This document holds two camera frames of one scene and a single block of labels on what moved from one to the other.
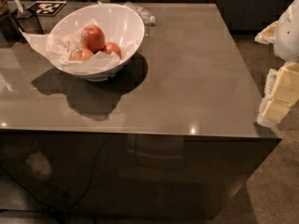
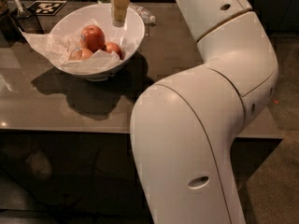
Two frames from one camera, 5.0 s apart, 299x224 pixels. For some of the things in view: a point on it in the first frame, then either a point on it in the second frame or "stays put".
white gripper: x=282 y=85 → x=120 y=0
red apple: x=93 y=38 stays put
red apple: x=110 y=47 stays put
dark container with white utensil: x=26 y=19 stays put
